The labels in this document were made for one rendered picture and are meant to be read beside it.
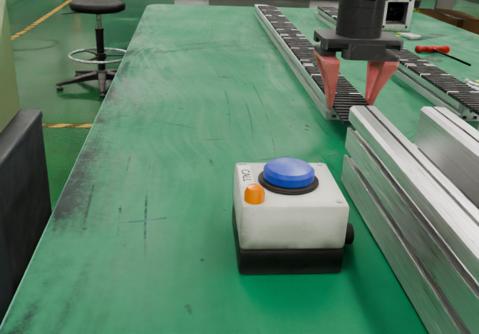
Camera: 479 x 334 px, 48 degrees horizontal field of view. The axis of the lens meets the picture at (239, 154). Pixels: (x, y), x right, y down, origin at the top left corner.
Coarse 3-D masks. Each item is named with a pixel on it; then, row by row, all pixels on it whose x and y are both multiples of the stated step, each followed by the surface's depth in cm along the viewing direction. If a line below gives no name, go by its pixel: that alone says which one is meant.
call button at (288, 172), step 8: (272, 160) 42; (280, 160) 42; (288, 160) 42; (296, 160) 42; (264, 168) 41; (272, 168) 41; (280, 168) 41; (288, 168) 41; (296, 168) 41; (304, 168) 41; (312, 168) 42; (264, 176) 41; (272, 176) 40; (280, 176) 40; (288, 176) 40; (296, 176) 40; (304, 176) 40; (312, 176) 41; (280, 184) 40; (288, 184) 40; (296, 184) 40; (304, 184) 40
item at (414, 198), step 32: (384, 128) 47; (448, 128) 48; (352, 160) 54; (384, 160) 43; (416, 160) 41; (448, 160) 48; (352, 192) 52; (384, 192) 43; (416, 192) 37; (448, 192) 36; (384, 224) 43; (416, 224) 37; (448, 224) 32; (416, 256) 39; (448, 256) 33; (416, 288) 37; (448, 288) 32; (448, 320) 32
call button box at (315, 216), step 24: (240, 168) 44; (240, 192) 40; (288, 192) 40; (312, 192) 40; (336, 192) 41; (240, 216) 39; (264, 216) 38; (288, 216) 39; (312, 216) 39; (336, 216) 39; (240, 240) 39; (264, 240) 39; (288, 240) 39; (312, 240) 40; (336, 240) 40; (240, 264) 40; (264, 264) 40; (288, 264) 40; (312, 264) 40; (336, 264) 41
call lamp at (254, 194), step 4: (252, 184) 39; (256, 184) 39; (248, 188) 38; (252, 188) 38; (256, 188) 38; (260, 188) 38; (244, 192) 39; (248, 192) 38; (252, 192) 38; (256, 192) 38; (260, 192) 38; (264, 192) 39; (244, 196) 39; (248, 196) 38; (252, 196) 38; (256, 196) 38; (260, 196) 38; (244, 200) 39; (248, 200) 38; (252, 200) 38; (256, 200) 38; (260, 200) 38
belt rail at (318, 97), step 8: (256, 8) 157; (256, 16) 157; (264, 16) 140; (264, 24) 139; (272, 32) 124; (272, 40) 124; (280, 40) 113; (280, 48) 113; (288, 48) 104; (288, 56) 106; (288, 64) 104; (296, 64) 96; (296, 72) 96; (304, 72) 89; (304, 80) 89; (312, 80) 83; (312, 88) 85; (312, 96) 83; (320, 96) 78; (320, 104) 78; (328, 112) 75
